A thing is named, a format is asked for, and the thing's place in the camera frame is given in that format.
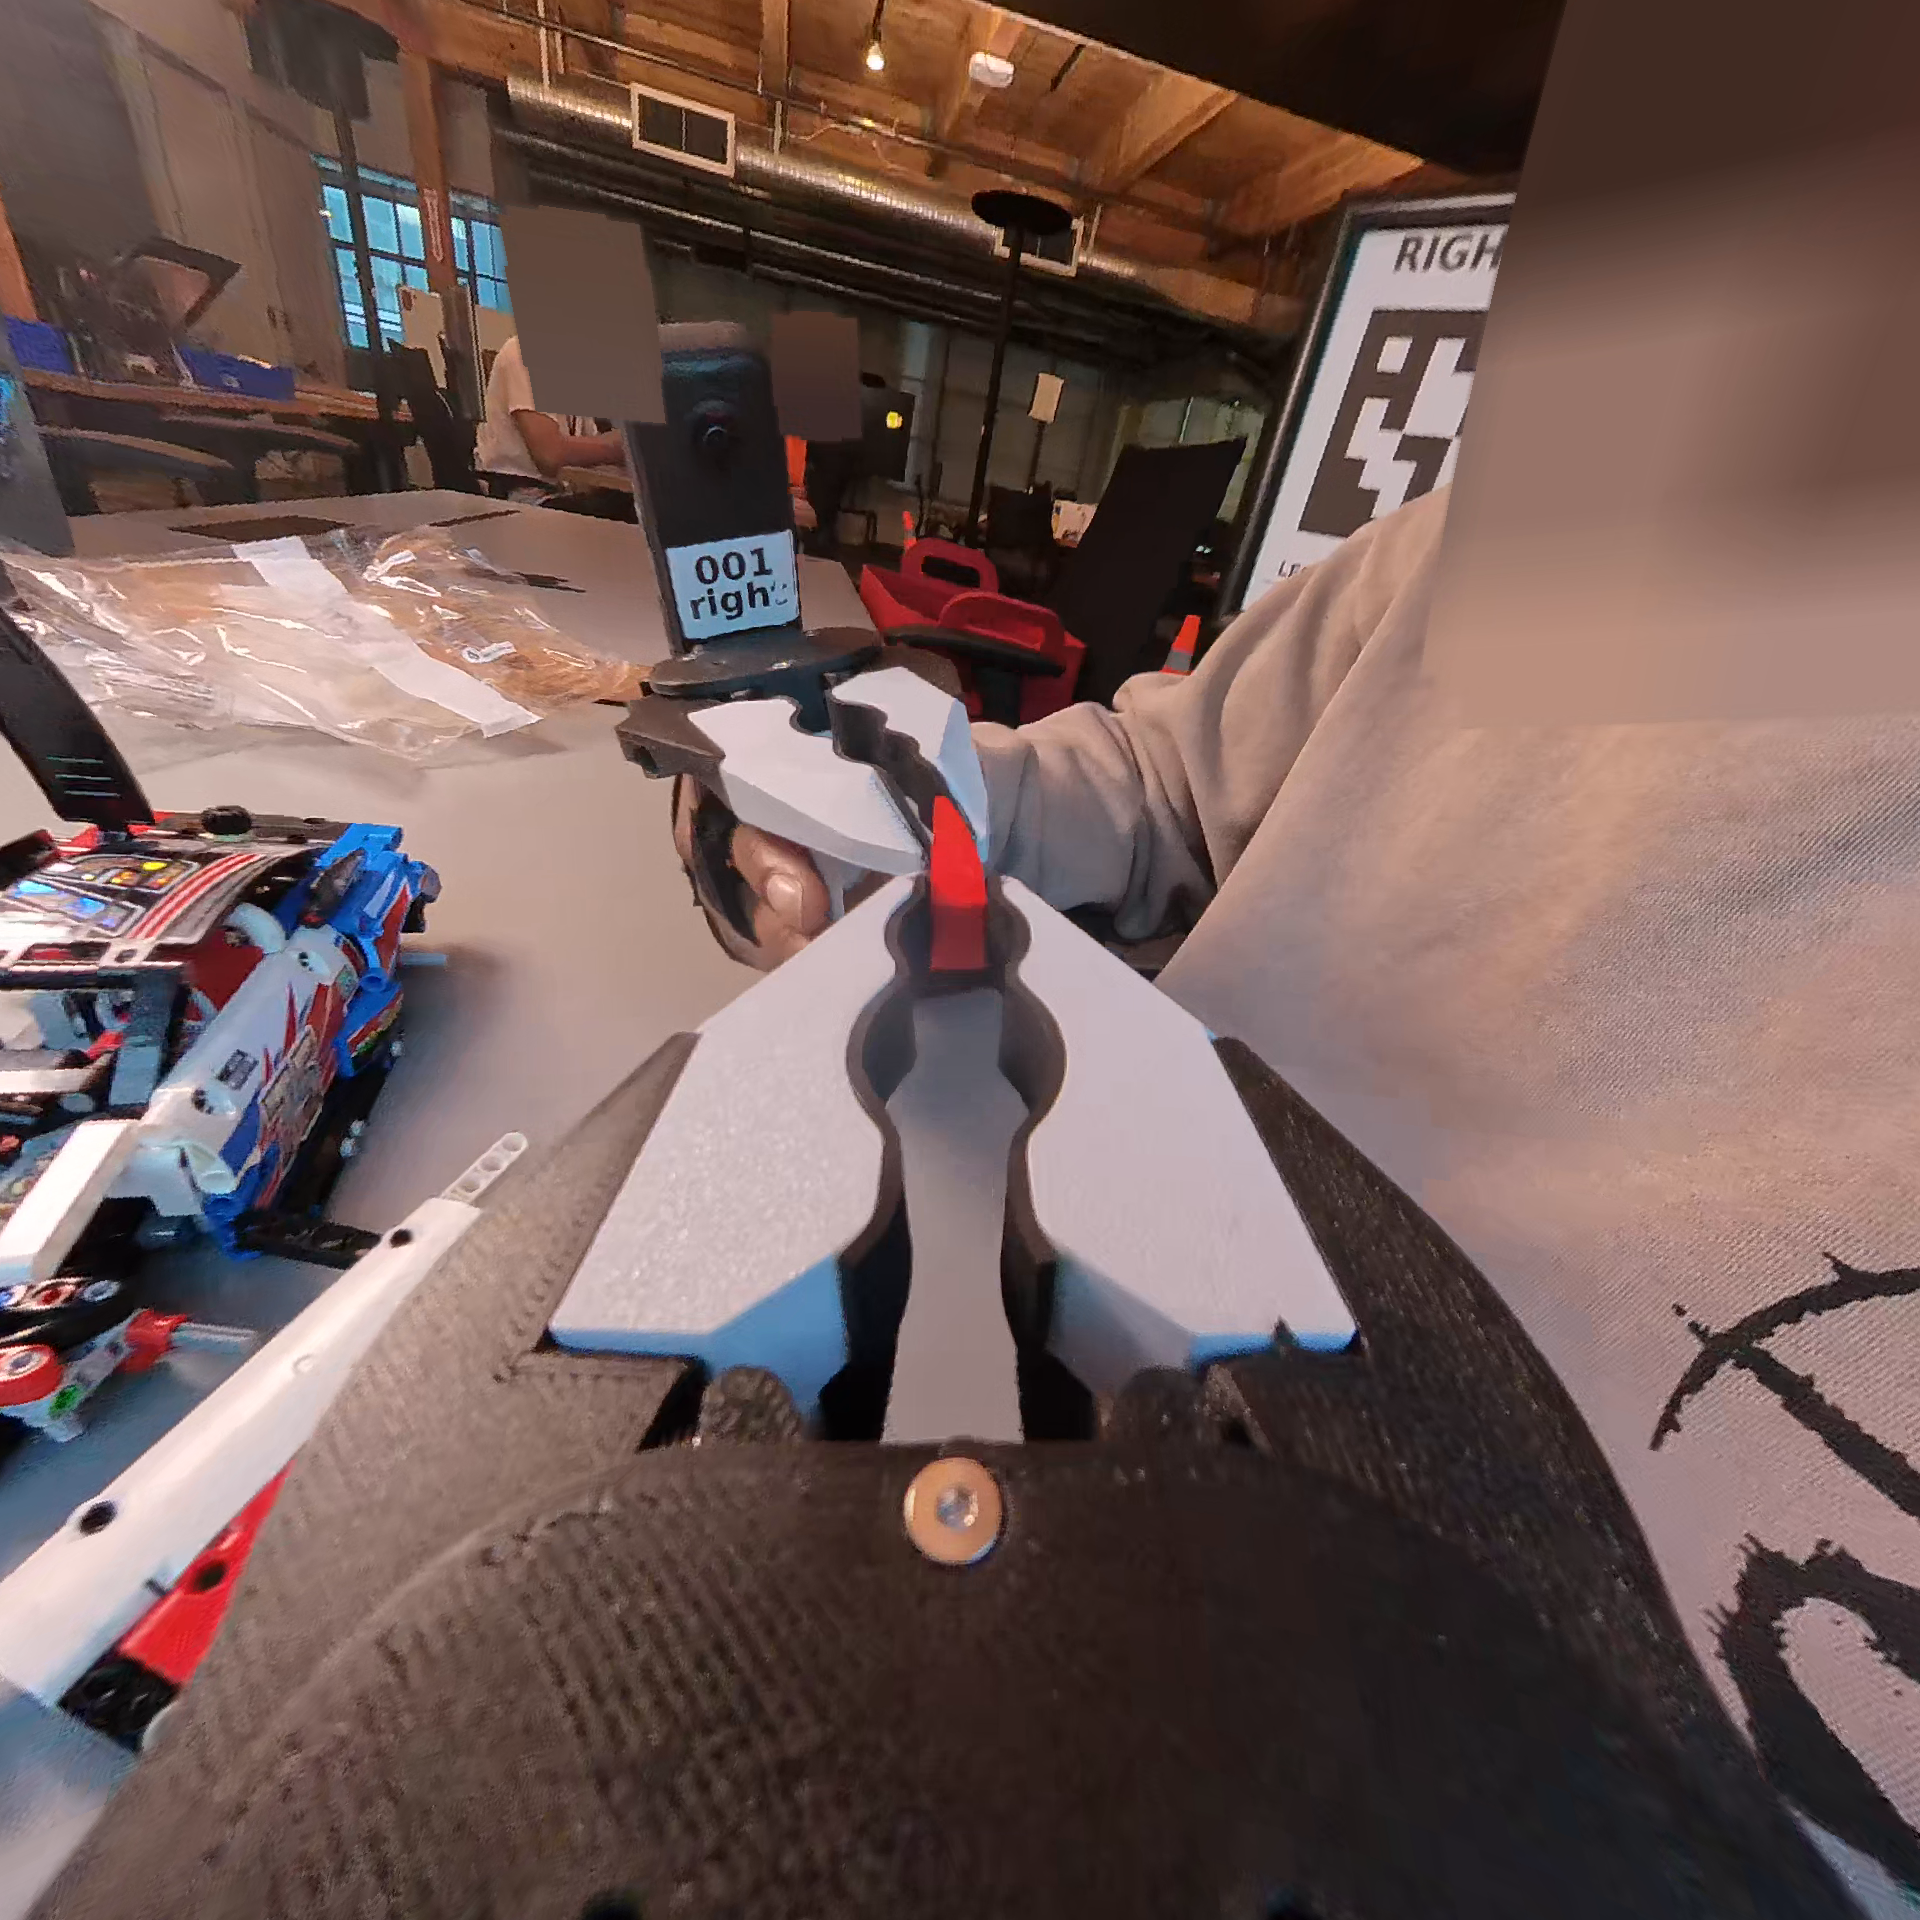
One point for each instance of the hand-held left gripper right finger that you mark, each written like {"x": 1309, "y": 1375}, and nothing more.
{"x": 1186, "y": 1185}

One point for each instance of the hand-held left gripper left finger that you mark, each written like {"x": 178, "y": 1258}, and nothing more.
{"x": 718, "y": 1185}

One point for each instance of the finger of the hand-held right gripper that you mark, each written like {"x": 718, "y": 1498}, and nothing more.
{"x": 953, "y": 751}
{"x": 795, "y": 781}

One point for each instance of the red lego slope piece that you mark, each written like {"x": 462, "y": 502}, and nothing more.
{"x": 955, "y": 901}

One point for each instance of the white lego panel assembly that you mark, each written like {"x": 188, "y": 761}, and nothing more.
{"x": 256, "y": 1394}

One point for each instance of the person's right forearm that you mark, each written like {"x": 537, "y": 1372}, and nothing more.
{"x": 1199, "y": 765}

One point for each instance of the black lego beam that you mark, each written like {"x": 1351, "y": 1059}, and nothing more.
{"x": 308, "y": 1240}

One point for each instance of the lego race car model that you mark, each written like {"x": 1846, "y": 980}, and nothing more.
{"x": 256, "y": 1022}

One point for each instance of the person's right hand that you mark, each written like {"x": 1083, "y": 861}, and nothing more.
{"x": 780, "y": 896}

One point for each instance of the red chair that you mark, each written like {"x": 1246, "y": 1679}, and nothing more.
{"x": 992, "y": 629}

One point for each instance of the orange traffic cone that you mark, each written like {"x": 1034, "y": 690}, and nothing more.
{"x": 1181, "y": 651}

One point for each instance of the black partition panel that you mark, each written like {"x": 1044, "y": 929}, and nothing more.
{"x": 1177, "y": 539}

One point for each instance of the black light stand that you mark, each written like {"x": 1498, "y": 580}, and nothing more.
{"x": 1008, "y": 345}

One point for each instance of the paned window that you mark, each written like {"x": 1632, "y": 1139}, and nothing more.
{"x": 396, "y": 243}

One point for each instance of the clear plastic bag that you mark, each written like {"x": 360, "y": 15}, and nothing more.
{"x": 299, "y": 629}

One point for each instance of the blue storage bin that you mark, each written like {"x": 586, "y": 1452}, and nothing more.
{"x": 231, "y": 372}
{"x": 37, "y": 344}

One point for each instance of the wooden workbench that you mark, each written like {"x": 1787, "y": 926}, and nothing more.
{"x": 179, "y": 405}

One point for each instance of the black white marker sign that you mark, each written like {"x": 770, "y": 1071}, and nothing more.
{"x": 1378, "y": 389}

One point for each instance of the silver ceiling duct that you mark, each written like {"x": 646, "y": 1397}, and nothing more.
{"x": 902, "y": 195}

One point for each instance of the white duct vent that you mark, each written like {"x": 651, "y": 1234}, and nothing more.
{"x": 680, "y": 120}

